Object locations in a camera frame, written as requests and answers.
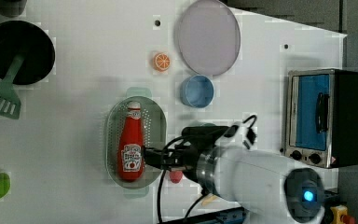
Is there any red plush ketchup bottle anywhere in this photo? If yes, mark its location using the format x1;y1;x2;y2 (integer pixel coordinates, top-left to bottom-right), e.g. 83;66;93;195
117;101;144;182

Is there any orange slice toy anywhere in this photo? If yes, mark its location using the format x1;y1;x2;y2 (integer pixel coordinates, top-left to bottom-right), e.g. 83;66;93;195
153;52;171;72

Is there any green slotted spatula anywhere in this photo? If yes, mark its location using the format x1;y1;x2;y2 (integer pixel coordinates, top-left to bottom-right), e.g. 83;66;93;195
0;53;25;119

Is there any peeled banana toy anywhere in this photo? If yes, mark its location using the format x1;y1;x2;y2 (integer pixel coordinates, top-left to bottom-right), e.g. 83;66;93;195
201;195;217;206

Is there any large strawberry toy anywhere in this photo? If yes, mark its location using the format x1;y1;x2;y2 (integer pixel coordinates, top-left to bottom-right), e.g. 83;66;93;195
169;171;183;184

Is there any green oval strainer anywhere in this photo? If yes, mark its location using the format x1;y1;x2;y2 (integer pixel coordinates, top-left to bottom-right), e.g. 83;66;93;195
104;87;166;198

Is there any lavender round plate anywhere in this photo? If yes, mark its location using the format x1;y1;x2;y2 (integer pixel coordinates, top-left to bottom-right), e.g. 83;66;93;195
177;0;241;76

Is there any dark cylinder container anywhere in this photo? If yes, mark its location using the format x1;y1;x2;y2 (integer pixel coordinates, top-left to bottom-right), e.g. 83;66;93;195
0;0;27;18

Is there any blue bowl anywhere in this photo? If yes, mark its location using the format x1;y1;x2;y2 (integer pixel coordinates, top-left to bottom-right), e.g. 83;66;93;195
180;75;214;108

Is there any yellow red emergency button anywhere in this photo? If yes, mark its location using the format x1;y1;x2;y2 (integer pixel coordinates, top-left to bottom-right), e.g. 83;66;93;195
330;205;356;224

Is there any green cup with handle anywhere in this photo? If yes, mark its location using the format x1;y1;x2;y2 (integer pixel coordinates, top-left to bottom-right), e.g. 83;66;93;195
188;122;216;127

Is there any silver toaster oven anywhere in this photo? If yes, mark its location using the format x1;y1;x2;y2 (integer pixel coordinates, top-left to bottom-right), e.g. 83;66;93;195
284;69;358;169

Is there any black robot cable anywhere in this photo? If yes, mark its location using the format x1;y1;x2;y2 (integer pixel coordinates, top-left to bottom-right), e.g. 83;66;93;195
157;114;259;224

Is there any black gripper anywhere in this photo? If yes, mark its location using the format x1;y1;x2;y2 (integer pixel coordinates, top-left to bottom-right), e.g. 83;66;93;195
143;126;228;183

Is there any black round pot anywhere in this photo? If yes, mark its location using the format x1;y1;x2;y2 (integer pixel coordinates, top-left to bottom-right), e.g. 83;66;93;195
0;21;55;85

